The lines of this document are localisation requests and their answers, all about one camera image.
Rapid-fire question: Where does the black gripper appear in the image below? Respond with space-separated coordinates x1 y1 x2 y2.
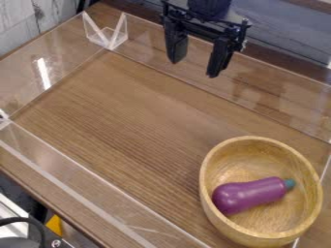
161 0 253 78

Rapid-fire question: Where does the purple toy eggplant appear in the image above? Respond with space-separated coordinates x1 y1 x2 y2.
213 176 297 215

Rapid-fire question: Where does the brown wooden bowl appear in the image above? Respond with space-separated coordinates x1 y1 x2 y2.
199 136 324 248

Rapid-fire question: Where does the clear acrylic corner bracket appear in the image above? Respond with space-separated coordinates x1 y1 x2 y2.
82 13 129 50

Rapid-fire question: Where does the clear acrylic tray wall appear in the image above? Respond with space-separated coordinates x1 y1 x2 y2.
0 5 331 248

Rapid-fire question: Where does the black cable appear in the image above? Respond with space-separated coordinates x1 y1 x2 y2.
0 216 49 248

